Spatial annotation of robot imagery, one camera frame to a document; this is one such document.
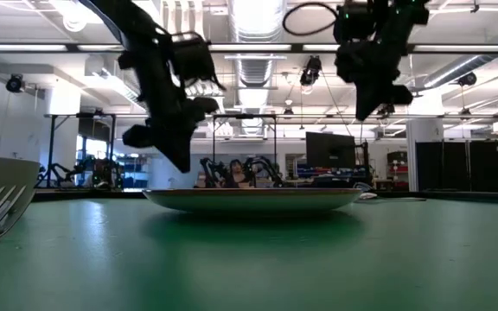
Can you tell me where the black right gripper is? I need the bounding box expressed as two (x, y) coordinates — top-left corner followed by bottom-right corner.
(334, 41), (414, 122)

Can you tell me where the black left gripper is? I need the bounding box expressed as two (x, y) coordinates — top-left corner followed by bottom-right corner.
(117, 41), (220, 174)

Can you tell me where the white plate with brown rim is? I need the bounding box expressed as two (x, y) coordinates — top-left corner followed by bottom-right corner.
(142, 187), (364, 213)

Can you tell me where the white ceramic bowl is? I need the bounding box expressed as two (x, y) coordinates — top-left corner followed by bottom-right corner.
(0, 154), (42, 248)

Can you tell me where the black computer monitor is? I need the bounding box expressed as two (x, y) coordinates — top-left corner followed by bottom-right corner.
(304, 131), (357, 170)

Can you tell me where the person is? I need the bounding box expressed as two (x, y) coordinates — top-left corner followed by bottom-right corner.
(224, 158), (252, 189)

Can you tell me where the shelf with red items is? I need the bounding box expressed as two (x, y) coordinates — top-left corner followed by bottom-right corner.
(386, 150), (410, 192)

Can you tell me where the white building column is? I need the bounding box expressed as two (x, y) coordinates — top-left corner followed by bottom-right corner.
(405, 92), (445, 193)

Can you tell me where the black room partition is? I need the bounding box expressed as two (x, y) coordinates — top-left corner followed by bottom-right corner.
(415, 139), (498, 194)

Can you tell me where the thin hanging cable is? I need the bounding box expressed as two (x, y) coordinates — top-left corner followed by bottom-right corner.
(321, 72), (353, 137)

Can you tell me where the black background station frame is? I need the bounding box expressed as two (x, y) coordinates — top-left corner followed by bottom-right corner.
(43, 111), (118, 189)
(211, 113), (278, 165)

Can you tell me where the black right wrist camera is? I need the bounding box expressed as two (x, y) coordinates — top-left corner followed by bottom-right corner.
(333, 2), (380, 43)

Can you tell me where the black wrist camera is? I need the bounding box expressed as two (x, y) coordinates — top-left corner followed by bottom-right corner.
(169, 30), (227, 92)
(333, 2), (380, 43)

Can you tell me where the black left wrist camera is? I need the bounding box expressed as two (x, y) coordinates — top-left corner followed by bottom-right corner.
(169, 30), (227, 92)

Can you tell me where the silver round ceiling duct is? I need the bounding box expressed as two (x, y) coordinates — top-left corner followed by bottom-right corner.
(227, 0), (288, 136)

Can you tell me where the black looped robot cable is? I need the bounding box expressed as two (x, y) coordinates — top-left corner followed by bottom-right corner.
(282, 2), (341, 38)

